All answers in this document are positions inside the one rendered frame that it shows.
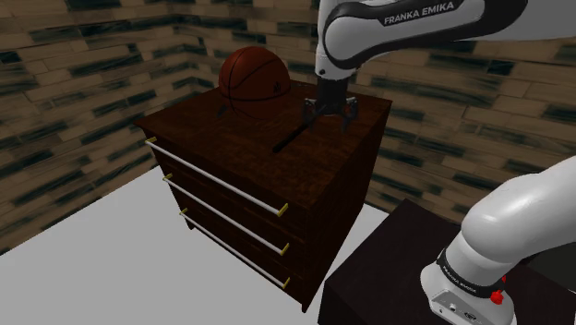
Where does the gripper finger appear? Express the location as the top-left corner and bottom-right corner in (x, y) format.
(301, 97), (322, 130)
(340, 96), (360, 133)

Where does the black pen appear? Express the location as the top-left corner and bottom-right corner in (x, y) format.
(271, 123), (312, 154)

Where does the brown basketball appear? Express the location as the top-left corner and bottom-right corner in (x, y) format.
(218, 45), (293, 121)

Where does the dark wooden chest of drawers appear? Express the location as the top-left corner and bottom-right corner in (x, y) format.
(134, 79), (393, 314)

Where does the dark robot stand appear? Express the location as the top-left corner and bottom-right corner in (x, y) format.
(317, 199), (576, 325)

